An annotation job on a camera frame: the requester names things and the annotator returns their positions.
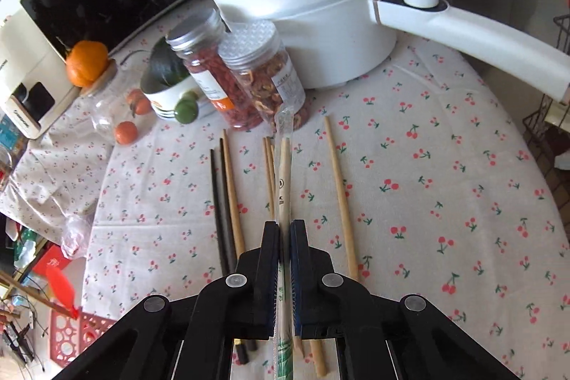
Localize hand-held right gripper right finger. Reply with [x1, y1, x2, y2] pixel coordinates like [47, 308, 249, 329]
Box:
[289, 220, 523, 380]

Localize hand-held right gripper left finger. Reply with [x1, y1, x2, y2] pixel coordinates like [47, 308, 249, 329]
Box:
[45, 221, 282, 380]

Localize black chopstick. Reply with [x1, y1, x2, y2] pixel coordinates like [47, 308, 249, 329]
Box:
[210, 149, 250, 365]
[218, 138, 259, 352]

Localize wooden chopstick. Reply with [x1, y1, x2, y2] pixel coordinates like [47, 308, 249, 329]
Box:
[268, 142, 329, 377]
[262, 136, 306, 358]
[222, 129, 247, 258]
[323, 115, 361, 282]

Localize plastic-wrapped wooden chopsticks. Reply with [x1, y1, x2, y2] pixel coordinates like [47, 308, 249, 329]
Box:
[273, 104, 304, 380]

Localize round green fruit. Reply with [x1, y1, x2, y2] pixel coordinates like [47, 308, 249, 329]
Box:
[175, 92, 199, 124]

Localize jar of dried fruit slices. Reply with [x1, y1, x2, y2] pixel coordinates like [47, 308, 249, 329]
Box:
[217, 23, 312, 130]

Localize jar of red berries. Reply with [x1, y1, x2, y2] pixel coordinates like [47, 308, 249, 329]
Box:
[166, 8, 264, 132]

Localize white striped bowl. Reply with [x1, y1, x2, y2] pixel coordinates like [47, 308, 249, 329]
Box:
[140, 84, 210, 120]

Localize small orange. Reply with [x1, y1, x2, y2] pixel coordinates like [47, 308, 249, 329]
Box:
[127, 90, 152, 116]
[114, 121, 139, 146]

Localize clear plastic bag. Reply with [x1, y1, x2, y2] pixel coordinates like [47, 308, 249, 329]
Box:
[60, 213, 95, 260]

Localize dark green pumpkin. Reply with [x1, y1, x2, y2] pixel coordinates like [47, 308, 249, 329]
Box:
[149, 36, 192, 89]

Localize clear glass jar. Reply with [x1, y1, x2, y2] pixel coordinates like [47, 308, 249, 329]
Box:
[79, 59, 154, 145]

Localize red plastic item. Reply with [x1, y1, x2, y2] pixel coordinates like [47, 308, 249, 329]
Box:
[46, 264, 83, 318]

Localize white electric pot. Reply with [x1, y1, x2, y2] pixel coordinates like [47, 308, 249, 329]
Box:
[193, 0, 570, 105]

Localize red box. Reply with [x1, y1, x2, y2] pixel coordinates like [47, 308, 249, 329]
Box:
[27, 244, 67, 274]

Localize red plastic basket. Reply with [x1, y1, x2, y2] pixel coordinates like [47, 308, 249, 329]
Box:
[48, 309, 115, 368]

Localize large orange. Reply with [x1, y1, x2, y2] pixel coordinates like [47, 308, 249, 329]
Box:
[66, 40, 110, 88]

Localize blue label jar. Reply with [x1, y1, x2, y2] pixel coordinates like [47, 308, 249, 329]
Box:
[0, 113, 28, 153]

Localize black wire rack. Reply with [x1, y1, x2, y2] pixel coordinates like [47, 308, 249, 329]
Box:
[523, 16, 570, 203]

